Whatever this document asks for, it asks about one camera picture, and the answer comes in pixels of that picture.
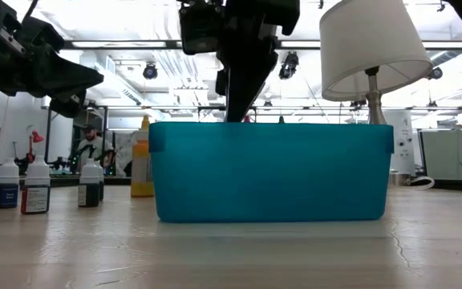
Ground person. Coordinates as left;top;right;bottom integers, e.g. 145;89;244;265
72;124;116;176

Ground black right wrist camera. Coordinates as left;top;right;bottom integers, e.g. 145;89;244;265
178;0;226;56

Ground small red food coloring bottle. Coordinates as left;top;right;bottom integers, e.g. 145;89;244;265
20;155;51;216

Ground blue plastic bin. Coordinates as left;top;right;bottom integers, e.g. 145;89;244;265
148;121;395;224

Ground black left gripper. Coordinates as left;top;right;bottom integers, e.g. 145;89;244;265
0;16;104;119

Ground white cabinet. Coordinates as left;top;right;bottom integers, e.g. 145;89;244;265
383;110;416;177

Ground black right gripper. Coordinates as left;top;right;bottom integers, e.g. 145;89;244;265
216;0;300;123

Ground black background rack frame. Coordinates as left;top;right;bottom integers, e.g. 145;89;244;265
41;104;110;178

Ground black aluminium table frame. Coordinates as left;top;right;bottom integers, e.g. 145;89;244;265
0;175;462;193

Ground background robot arms green lights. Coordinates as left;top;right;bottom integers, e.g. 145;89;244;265
50;144;116;176

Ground white shade silver table lamp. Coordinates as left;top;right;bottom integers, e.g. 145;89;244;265
318;0;435;188

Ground white bundled lamp cord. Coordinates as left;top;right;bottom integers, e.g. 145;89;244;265
408;175;436;191

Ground small dark food coloring bottle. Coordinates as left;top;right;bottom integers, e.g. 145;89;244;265
77;158;102;209

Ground small blue food coloring bottle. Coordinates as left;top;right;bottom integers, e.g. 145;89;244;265
0;157;21;210

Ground large yellow food coloring bottle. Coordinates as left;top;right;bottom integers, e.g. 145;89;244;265
130;115;156;198

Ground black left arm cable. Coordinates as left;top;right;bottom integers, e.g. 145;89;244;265
24;0;40;21

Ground red desk lamp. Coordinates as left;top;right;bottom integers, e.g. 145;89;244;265
25;130;46;165

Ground grey green partition panel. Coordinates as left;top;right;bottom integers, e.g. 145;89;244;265
417;128;462;181

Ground black overhead crossbar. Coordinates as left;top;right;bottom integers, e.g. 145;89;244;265
60;39;462;51

